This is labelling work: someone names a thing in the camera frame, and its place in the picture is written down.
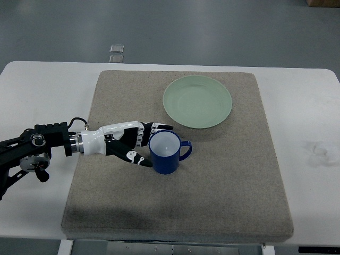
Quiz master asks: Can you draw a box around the brown cardboard box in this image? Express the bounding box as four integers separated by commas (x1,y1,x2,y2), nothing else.
306,0,340,8

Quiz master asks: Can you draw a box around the metal table frame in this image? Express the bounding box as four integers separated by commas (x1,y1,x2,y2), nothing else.
57,239,275,255

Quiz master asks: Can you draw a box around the lower floor outlet plate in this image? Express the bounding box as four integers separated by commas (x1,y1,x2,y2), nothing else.
109,55,124,63

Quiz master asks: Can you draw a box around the black control panel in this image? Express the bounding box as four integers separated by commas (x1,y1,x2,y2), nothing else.
298,246,340,254

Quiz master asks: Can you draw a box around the blue mug white inside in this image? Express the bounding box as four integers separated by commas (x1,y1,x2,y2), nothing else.
148,130,192,175

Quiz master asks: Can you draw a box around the beige felt mat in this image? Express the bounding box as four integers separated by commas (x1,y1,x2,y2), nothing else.
61,71,294,243

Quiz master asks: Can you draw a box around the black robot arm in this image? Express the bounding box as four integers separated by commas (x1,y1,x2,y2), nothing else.
1,117,89,197

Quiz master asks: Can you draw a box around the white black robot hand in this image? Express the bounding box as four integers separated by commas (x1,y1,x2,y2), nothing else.
77,121,173,167

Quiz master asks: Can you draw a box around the green plate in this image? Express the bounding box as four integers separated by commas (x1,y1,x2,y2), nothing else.
163,75,233,129

